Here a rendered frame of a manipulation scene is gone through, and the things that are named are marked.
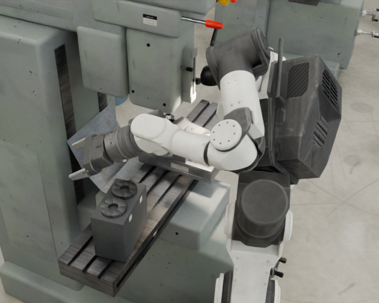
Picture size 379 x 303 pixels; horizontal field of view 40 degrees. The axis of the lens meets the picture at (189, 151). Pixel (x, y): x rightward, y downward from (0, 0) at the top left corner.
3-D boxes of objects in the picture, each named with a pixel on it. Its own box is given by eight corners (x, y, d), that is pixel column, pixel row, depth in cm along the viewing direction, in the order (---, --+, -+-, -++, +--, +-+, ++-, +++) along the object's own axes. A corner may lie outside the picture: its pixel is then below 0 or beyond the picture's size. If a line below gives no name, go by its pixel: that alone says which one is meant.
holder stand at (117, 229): (148, 221, 198) (146, 181, 186) (126, 263, 181) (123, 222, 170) (118, 214, 201) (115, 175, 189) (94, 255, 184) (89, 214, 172)
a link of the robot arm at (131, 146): (138, 167, 142) (174, 155, 138) (115, 148, 134) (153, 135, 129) (138, 133, 148) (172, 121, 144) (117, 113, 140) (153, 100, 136)
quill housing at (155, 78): (195, 93, 204) (198, 15, 184) (171, 118, 188) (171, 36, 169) (153, 82, 210) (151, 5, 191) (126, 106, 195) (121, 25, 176)
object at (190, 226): (230, 202, 238) (231, 183, 230) (198, 254, 212) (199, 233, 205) (135, 171, 254) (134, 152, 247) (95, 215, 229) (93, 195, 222)
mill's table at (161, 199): (242, 122, 270) (243, 109, 265) (114, 297, 179) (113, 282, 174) (201, 112, 277) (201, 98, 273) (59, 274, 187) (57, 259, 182)
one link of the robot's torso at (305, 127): (348, 195, 146) (349, 84, 158) (302, 152, 120) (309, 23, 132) (253, 200, 162) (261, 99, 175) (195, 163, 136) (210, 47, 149)
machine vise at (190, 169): (224, 165, 228) (225, 144, 221) (210, 184, 217) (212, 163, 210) (154, 143, 239) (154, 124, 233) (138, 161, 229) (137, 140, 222)
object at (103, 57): (155, 73, 210) (154, 11, 194) (124, 101, 192) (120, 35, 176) (115, 63, 216) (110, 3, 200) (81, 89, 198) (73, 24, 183)
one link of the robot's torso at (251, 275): (272, 330, 161) (293, 236, 130) (215, 323, 163) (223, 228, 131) (272, 288, 172) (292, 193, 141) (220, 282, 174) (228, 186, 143)
